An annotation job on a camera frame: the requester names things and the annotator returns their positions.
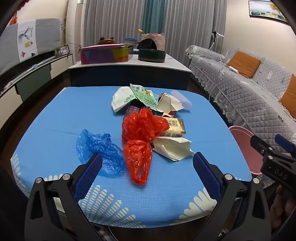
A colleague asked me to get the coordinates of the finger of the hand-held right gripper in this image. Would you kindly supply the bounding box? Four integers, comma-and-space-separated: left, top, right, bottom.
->
250, 134, 274, 160
275, 134, 296, 155

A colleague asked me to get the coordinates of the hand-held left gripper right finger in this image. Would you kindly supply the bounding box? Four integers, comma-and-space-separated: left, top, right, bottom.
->
193, 152, 272, 241

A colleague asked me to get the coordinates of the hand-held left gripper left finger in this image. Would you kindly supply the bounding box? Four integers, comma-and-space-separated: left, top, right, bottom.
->
24, 152, 103, 241

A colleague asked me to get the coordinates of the pink plastic bin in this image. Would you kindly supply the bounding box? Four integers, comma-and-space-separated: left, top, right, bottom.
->
228, 126, 264, 175

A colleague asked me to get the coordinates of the blue plastic bag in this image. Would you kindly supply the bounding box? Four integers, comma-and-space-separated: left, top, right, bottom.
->
76, 128, 125, 178

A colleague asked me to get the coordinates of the red plastic bag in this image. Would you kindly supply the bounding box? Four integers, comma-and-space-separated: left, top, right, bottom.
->
122, 108, 170, 185

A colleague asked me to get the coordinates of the beige milk carton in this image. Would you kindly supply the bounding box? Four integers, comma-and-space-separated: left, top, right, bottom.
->
159, 117, 186, 138

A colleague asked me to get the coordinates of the translucent plastic cup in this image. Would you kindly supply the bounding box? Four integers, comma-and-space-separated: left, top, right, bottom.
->
170, 90, 192, 111

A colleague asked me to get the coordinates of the dark snack wrapper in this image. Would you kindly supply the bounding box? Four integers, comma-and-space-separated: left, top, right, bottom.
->
126, 105, 158, 116

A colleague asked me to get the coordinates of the white carton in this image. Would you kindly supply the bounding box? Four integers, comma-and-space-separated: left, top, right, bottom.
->
157, 92, 184, 117

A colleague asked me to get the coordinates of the person's right hand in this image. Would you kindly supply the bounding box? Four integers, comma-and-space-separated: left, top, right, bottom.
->
269, 185, 296, 230

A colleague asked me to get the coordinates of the flattened white paper bag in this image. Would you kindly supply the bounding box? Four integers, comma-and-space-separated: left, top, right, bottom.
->
151, 136, 195, 161

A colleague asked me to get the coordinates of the large orange cushion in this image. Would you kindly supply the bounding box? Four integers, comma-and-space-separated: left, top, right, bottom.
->
279, 74, 296, 118

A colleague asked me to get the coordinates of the grey quilted sofa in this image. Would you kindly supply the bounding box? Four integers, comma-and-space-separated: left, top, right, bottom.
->
185, 45, 296, 149

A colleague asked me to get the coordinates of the blue flower print tablecloth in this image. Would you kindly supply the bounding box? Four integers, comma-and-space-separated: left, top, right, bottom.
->
10, 86, 252, 229

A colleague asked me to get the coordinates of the small orange cushion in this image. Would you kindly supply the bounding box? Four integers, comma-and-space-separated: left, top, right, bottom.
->
226, 51, 262, 79

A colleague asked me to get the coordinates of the squashed white paper bowl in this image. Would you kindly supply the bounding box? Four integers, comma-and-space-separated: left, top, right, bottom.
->
111, 86, 136, 113

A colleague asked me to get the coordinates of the green snack packet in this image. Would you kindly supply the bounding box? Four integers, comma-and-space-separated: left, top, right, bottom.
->
129, 83, 158, 107

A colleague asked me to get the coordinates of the grey coffee table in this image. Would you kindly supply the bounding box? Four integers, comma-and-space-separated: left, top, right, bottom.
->
68, 53, 192, 92

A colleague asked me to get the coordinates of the dark television stand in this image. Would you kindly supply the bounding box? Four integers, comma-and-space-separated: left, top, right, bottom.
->
0, 53, 74, 102

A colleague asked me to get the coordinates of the white floor stand device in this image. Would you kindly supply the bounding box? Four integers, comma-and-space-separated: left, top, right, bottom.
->
211, 31, 225, 50

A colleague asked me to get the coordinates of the colourful rectangular box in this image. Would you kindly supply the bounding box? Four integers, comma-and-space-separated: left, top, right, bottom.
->
79, 44, 134, 65

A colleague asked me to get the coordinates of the dark green round tin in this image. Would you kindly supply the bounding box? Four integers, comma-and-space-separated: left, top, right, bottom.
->
138, 48, 166, 62

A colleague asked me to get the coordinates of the brown teapot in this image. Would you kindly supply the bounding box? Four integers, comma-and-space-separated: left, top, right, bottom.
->
97, 37, 115, 45

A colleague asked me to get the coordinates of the grey curtain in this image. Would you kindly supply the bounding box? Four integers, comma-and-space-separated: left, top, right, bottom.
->
82, 0, 145, 48
163, 0, 227, 67

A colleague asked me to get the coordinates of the stack of coloured bowls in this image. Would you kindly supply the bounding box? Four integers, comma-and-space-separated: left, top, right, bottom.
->
124, 38, 139, 48

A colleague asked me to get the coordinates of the pink quilted basket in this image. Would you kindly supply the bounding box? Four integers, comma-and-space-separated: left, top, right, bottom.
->
141, 32, 166, 51

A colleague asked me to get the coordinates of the television with grey cover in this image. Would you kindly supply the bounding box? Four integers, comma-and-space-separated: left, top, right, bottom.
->
0, 19, 63, 77

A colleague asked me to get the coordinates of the white standing air conditioner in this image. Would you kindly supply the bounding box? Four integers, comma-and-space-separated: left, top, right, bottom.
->
65, 0, 85, 44

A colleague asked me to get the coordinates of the teal curtain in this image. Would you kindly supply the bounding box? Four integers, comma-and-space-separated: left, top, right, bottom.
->
142, 0, 165, 35

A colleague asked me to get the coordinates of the framed wall picture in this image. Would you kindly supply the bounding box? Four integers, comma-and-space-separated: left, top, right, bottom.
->
248, 0, 289, 25

